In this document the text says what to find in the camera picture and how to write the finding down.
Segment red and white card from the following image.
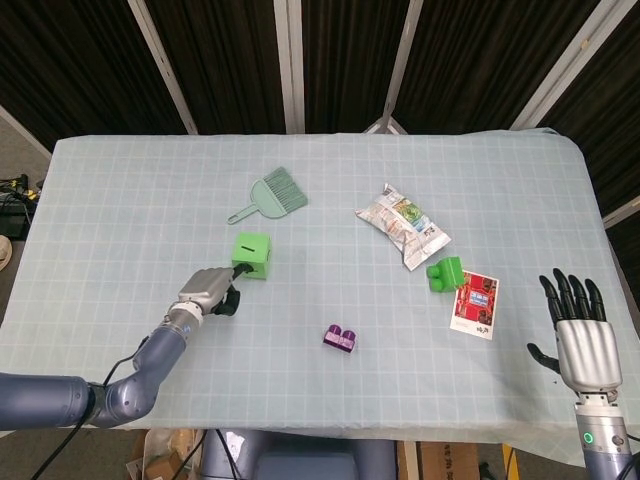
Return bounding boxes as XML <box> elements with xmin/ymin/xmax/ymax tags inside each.
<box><xmin>448</xmin><ymin>270</ymin><xmax>500</xmax><ymax>340</ymax></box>

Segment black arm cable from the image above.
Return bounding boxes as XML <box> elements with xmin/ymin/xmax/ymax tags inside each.
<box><xmin>29</xmin><ymin>337</ymin><xmax>151</xmax><ymax>480</ymax></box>

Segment black equipment with cables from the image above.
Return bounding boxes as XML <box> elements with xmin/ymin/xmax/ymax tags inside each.
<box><xmin>0</xmin><ymin>173</ymin><xmax>44</xmax><ymax>240</ymax></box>

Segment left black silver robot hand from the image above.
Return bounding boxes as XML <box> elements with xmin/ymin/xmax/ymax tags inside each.
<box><xmin>177</xmin><ymin>262</ymin><xmax>254</xmax><ymax>319</ymax></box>

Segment cardboard and paper clutter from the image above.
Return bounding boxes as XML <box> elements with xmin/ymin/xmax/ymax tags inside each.
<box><xmin>124</xmin><ymin>428</ymin><xmax>206</xmax><ymax>480</ymax></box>

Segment green toy building block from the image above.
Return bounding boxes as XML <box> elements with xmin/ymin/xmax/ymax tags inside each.
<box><xmin>425</xmin><ymin>256</ymin><xmax>467</xmax><ymax>293</ymax></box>

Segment white partition frame post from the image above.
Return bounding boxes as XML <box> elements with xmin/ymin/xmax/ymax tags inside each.
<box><xmin>127</xmin><ymin>0</ymin><xmax>200</xmax><ymax>135</ymax></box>
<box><xmin>363</xmin><ymin>0</ymin><xmax>426</xmax><ymax>135</ymax></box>
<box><xmin>273</xmin><ymin>0</ymin><xmax>307</xmax><ymax>134</ymax></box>
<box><xmin>509</xmin><ymin>0</ymin><xmax>617</xmax><ymax>132</ymax></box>

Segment purple toy building block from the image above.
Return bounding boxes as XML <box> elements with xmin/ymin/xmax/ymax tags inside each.
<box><xmin>321</xmin><ymin>323</ymin><xmax>359</xmax><ymax>354</ymax></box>

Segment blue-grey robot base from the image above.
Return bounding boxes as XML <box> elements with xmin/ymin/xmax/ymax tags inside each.
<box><xmin>199</xmin><ymin>428</ymin><xmax>399</xmax><ymax>480</ymax></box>

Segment green cube with slot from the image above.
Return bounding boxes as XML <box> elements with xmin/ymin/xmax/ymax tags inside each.
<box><xmin>230</xmin><ymin>231</ymin><xmax>274</xmax><ymax>280</ymax></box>

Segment light blue checked tablecloth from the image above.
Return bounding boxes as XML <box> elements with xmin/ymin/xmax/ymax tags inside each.
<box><xmin>0</xmin><ymin>127</ymin><xmax>640</xmax><ymax>455</ymax></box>

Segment silver crumpled snack bag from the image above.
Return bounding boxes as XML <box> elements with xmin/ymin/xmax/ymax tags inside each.
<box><xmin>354</xmin><ymin>182</ymin><xmax>453</xmax><ymax>272</ymax></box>

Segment mint green hand brush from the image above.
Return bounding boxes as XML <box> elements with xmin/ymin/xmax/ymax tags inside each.
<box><xmin>226</xmin><ymin>166</ymin><xmax>309</xmax><ymax>226</ymax></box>

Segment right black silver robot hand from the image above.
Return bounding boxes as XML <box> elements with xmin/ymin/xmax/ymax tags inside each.
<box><xmin>526</xmin><ymin>268</ymin><xmax>624</xmax><ymax>404</ymax></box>

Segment brown cardboard box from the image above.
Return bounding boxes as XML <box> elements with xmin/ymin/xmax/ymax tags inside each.
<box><xmin>416</xmin><ymin>440</ymin><xmax>481</xmax><ymax>480</ymax></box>

